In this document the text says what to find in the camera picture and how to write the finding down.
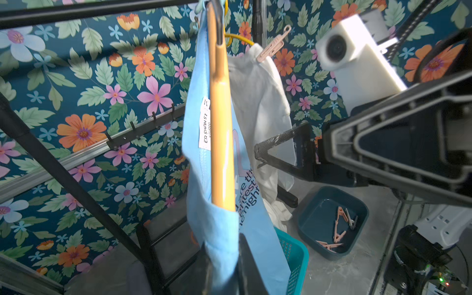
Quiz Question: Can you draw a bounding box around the light blue garment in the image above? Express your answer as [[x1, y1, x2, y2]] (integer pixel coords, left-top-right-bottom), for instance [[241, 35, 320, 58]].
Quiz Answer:
[[182, 1, 291, 295]]

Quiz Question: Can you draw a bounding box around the black clothes rack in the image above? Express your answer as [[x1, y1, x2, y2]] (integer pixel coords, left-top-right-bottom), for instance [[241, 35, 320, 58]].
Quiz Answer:
[[0, 0, 299, 295]]

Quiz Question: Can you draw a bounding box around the white t-shirt black print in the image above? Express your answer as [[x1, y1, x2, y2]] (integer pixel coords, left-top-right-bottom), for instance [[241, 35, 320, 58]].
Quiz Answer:
[[228, 44, 295, 232]]

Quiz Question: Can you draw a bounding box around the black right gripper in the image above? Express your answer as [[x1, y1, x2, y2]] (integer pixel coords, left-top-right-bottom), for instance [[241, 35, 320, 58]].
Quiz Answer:
[[320, 71, 472, 207]]

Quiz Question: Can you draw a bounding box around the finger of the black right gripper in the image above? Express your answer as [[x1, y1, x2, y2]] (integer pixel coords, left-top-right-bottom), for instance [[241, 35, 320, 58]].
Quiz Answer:
[[253, 122, 320, 182]]

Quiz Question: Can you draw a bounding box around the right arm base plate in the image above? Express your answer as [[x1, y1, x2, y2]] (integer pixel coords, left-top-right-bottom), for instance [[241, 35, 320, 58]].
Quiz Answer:
[[384, 225, 452, 295]]

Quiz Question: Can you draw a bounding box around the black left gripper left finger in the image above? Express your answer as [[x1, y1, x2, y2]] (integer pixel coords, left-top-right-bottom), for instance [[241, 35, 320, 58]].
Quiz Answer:
[[170, 243, 213, 295]]

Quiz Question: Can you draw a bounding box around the tan orange plastic hanger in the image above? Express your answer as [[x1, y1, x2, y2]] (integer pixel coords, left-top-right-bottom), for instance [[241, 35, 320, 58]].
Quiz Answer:
[[206, 1, 236, 212]]

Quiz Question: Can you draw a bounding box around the pink clothespin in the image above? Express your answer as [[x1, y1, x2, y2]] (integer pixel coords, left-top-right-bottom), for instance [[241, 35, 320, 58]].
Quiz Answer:
[[257, 25, 292, 63]]

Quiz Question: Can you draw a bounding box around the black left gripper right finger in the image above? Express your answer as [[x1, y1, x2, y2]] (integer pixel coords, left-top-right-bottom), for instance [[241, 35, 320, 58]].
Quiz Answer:
[[237, 233, 269, 295]]

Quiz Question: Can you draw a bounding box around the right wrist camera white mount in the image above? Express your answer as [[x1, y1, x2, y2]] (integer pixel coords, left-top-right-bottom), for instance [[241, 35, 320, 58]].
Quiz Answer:
[[315, 9, 407, 115]]

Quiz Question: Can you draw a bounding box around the dark teal clothespin tray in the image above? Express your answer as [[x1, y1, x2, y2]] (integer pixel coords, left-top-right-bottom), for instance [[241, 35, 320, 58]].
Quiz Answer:
[[297, 186, 369, 261]]

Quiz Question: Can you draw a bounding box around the black wall hook rail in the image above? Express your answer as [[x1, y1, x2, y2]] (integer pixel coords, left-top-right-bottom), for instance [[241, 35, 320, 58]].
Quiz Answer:
[[104, 104, 186, 150]]

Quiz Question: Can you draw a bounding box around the yellow plastic hanger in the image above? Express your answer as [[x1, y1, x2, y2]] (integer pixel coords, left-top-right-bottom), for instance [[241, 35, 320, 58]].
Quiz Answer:
[[223, 1, 254, 54]]

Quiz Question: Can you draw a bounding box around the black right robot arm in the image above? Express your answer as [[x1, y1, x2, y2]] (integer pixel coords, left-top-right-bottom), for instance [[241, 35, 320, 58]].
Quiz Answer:
[[255, 1, 472, 208]]

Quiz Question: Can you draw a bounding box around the teal laundry basket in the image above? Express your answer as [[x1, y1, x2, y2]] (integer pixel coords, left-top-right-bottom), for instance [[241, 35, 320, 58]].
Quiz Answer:
[[275, 228, 309, 295]]

